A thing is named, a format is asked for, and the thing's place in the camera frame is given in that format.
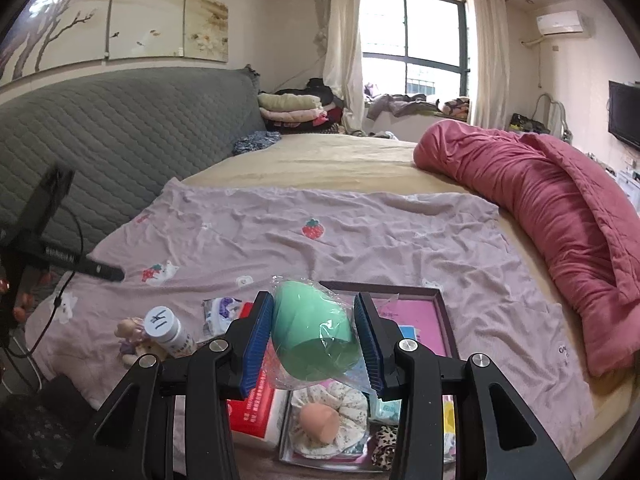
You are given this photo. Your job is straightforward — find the clear printed plastic packet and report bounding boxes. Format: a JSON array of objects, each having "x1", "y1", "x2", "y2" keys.
[{"x1": 202, "y1": 297, "x2": 244, "y2": 342}]

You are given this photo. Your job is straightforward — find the green cup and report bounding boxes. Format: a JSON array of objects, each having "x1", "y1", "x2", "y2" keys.
[{"x1": 270, "y1": 275, "x2": 384, "y2": 394}]

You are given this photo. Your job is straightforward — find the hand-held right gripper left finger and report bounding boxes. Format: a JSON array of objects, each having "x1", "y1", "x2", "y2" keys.
[{"x1": 65, "y1": 290, "x2": 275, "y2": 480}]

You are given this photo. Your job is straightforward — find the black cable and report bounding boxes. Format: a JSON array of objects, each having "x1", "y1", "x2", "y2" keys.
[{"x1": 0, "y1": 207, "x2": 86, "y2": 361}]

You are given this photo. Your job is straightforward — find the white air conditioner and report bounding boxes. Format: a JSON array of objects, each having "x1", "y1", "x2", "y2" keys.
[{"x1": 536, "y1": 10, "x2": 587, "y2": 37}]

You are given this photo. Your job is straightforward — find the dark clothes pile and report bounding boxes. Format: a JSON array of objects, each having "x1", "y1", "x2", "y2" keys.
[{"x1": 274, "y1": 77, "x2": 347, "y2": 133}]

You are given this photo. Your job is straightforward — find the grey quilted headboard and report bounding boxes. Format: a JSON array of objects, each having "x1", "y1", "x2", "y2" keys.
[{"x1": 0, "y1": 67, "x2": 268, "y2": 257}]

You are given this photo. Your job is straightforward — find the red quilt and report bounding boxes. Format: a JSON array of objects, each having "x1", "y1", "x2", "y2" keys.
[{"x1": 414, "y1": 120, "x2": 640, "y2": 379}]

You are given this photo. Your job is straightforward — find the yellow packet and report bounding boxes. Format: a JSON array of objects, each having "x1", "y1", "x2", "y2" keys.
[{"x1": 442, "y1": 399, "x2": 457, "y2": 457}]

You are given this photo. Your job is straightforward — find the small plush doll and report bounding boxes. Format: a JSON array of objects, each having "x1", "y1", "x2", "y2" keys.
[{"x1": 116, "y1": 317, "x2": 167, "y2": 369}]

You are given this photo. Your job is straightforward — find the white capped bottle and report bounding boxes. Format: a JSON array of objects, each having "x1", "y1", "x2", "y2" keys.
[{"x1": 144, "y1": 305, "x2": 197, "y2": 359}]

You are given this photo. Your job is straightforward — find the dark patterned cloth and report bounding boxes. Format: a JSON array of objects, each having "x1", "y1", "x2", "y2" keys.
[{"x1": 0, "y1": 375, "x2": 98, "y2": 480}]

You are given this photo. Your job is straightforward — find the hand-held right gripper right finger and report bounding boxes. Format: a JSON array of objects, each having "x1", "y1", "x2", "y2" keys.
[{"x1": 354, "y1": 292, "x2": 576, "y2": 480}]

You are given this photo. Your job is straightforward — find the peach makeup sponge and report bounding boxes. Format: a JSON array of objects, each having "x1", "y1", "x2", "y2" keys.
[{"x1": 299, "y1": 402, "x2": 342, "y2": 447}]

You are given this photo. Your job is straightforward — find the leopard print scrunchie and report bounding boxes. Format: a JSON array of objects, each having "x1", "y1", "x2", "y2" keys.
[{"x1": 370, "y1": 426, "x2": 402, "y2": 472}]

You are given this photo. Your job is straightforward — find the cream curtain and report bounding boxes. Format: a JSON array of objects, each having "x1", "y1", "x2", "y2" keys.
[
  {"x1": 467, "y1": 0, "x2": 508, "y2": 131},
  {"x1": 314, "y1": 0, "x2": 365, "y2": 136}
]

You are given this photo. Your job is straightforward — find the black and yellow bag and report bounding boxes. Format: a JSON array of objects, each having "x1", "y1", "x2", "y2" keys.
[{"x1": 509, "y1": 112, "x2": 546, "y2": 135}]

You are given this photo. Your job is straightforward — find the clothes on window sill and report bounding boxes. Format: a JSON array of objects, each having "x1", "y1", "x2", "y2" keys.
[{"x1": 364, "y1": 82, "x2": 441, "y2": 121}]

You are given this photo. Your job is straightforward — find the dark framed pink tray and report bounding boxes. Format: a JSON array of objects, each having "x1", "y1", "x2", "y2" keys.
[{"x1": 277, "y1": 280, "x2": 460, "y2": 475}]

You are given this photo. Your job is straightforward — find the pile of folded blankets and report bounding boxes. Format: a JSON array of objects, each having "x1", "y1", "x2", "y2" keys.
[{"x1": 257, "y1": 91, "x2": 323, "y2": 126}]

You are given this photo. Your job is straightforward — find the red and white box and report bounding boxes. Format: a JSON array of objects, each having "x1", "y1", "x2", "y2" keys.
[{"x1": 226, "y1": 302, "x2": 291, "y2": 443}]

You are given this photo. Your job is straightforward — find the beige bed sheet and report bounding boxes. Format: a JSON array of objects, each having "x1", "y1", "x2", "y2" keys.
[{"x1": 180, "y1": 132, "x2": 640, "y2": 476}]

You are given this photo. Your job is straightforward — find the colourful patterned cloth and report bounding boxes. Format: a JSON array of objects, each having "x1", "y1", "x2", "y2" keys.
[{"x1": 440, "y1": 96, "x2": 472, "y2": 122}]

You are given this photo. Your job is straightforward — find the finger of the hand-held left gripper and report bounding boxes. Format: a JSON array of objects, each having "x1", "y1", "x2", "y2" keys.
[
  {"x1": 82, "y1": 256, "x2": 126, "y2": 282},
  {"x1": 20, "y1": 165, "x2": 76, "y2": 242}
]

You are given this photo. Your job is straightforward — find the pink strawberry print blanket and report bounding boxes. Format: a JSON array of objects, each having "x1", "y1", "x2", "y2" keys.
[{"x1": 25, "y1": 177, "x2": 596, "y2": 476}]

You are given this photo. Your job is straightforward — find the metal chair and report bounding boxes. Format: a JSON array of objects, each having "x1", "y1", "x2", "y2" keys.
[{"x1": 532, "y1": 92, "x2": 573, "y2": 143}]

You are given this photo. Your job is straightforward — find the blossom tree wall painting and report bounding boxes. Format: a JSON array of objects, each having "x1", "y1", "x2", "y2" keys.
[{"x1": 0, "y1": 0, "x2": 231, "y2": 86}]

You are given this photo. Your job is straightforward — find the black television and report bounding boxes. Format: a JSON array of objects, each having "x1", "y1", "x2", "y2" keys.
[{"x1": 607, "y1": 80, "x2": 640, "y2": 151}]

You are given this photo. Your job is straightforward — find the cream floral cloth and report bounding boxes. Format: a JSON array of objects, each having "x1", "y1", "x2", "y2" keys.
[{"x1": 290, "y1": 382, "x2": 372, "y2": 461}]

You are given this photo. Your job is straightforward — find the teal tissue packet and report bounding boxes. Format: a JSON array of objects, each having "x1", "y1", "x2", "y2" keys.
[{"x1": 370, "y1": 394, "x2": 406, "y2": 424}]

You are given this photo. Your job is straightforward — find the dark framed window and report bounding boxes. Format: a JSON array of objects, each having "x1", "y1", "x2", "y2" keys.
[{"x1": 360, "y1": 0, "x2": 471, "y2": 98}]

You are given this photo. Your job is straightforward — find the dark blue floral cloth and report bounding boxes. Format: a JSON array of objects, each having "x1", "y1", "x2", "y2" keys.
[{"x1": 232, "y1": 131, "x2": 282, "y2": 157}]

